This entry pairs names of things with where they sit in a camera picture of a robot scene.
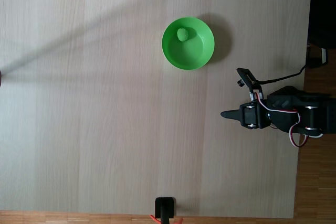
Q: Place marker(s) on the black furniture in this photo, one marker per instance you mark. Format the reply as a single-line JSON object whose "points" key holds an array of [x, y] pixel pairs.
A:
{"points": [[323, 9]]}

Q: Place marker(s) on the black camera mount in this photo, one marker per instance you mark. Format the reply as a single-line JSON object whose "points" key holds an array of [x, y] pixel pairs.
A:
{"points": [[246, 75]]}

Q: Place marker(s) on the black object with white edge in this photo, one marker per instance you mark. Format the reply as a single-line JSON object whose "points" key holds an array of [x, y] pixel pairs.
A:
{"points": [[325, 56]]}

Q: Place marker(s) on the green pompom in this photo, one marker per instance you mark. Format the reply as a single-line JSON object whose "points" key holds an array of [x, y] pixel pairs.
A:
{"points": [[183, 34]]}

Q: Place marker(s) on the green plastic bowl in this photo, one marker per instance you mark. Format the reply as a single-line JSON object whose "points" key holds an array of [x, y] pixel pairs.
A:
{"points": [[191, 51]]}

